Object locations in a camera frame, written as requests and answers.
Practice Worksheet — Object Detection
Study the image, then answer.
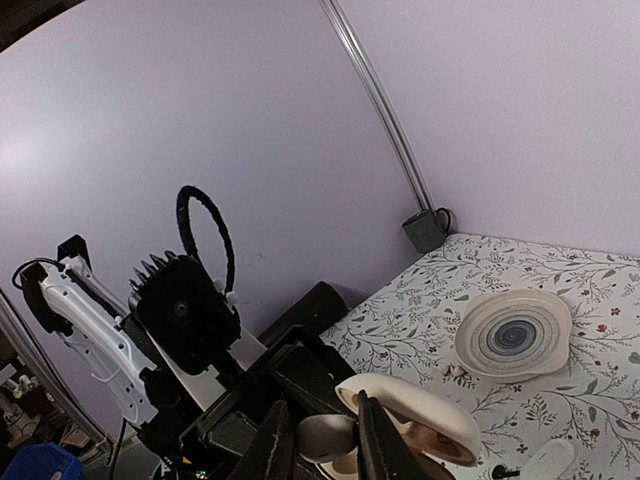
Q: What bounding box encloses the black earbud upper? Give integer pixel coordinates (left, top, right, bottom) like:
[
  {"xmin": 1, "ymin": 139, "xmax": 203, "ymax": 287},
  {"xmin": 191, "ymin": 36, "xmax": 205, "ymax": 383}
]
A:
[{"xmin": 491, "ymin": 465, "xmax": 520, "ymax": 480}]

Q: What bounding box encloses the blue bin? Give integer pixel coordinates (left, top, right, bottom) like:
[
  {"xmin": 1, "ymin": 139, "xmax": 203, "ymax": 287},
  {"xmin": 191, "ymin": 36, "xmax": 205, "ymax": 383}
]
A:
[{"xmin": 1, "ymin": 443, "xmax": 84, "ymax": 480}]

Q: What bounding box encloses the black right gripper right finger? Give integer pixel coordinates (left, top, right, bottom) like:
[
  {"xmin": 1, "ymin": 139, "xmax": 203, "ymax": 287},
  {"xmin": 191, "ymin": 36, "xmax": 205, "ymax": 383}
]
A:
[{"xmin": 357, "ymin": 390, "xmax": 440, "ymax": 480}]

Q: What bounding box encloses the grey mug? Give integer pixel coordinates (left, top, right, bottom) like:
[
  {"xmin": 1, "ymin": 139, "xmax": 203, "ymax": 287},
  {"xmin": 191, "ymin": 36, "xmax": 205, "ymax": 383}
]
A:
[{"xmin": 402, "ymin": 207, "xmax": 452, "ymax": 254}]

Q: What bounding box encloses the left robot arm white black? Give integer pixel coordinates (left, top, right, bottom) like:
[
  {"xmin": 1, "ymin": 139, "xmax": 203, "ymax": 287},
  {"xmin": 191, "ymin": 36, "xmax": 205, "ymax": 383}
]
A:
[{"xmin": 13, "ymin": 236, "xmax": 356, "ymax": 479}]

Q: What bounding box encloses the left aluminium frame post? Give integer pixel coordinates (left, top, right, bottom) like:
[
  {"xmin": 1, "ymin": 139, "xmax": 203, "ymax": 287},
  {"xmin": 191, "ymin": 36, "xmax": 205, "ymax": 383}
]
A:
[{"xmin": 319, "ymin": 0, "xmax": 433, "ymax": 211}]

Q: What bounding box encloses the cream earbud charging case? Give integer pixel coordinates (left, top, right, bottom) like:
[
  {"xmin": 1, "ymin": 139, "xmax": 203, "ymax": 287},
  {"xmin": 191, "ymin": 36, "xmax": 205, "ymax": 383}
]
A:
[{"xmin": 334, "ymin": 373, "xmax": 481, "ymax": 468}]

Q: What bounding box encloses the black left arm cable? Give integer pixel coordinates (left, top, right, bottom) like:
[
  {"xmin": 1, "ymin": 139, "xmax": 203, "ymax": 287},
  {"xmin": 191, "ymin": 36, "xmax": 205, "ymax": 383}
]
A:
[{"xmin": 174, "ymin": 184, "xmax": 236, "ymax": 301}]

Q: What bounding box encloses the cream earbud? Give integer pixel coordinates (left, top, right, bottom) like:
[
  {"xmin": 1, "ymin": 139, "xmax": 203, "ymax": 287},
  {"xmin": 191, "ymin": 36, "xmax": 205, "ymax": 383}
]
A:
[{"xmin": 296, "ymin": 414, "xmax": 356, "ymax": 464}]

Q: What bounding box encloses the grey swirl ceramic plate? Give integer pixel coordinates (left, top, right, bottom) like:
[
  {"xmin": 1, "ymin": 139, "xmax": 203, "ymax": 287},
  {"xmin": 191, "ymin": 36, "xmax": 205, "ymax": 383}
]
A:
[{"xmin": 454, "ymin": 290, "xmax": 573, "ymax": 384}]

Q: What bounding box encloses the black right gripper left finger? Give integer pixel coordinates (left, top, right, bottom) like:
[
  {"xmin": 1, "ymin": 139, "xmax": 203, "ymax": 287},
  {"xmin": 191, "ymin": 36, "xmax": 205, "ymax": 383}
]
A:
[{"xmin": 230, "ymin": 400, "xmax": 295, "ymax": 480}]

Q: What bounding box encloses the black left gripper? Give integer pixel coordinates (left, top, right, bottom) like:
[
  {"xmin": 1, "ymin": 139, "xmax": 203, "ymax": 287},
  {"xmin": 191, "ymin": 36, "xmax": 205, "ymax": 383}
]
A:
[{"xmin": 181, "ymin": 325, "xmax": 355, "ymax": 479}]

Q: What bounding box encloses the white oval earbud case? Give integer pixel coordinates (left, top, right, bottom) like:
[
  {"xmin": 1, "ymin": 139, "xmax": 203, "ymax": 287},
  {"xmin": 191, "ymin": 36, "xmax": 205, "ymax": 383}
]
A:
[{"xmin": 519, "ymin": 439, "xmax": 577, "ymax": 480}]

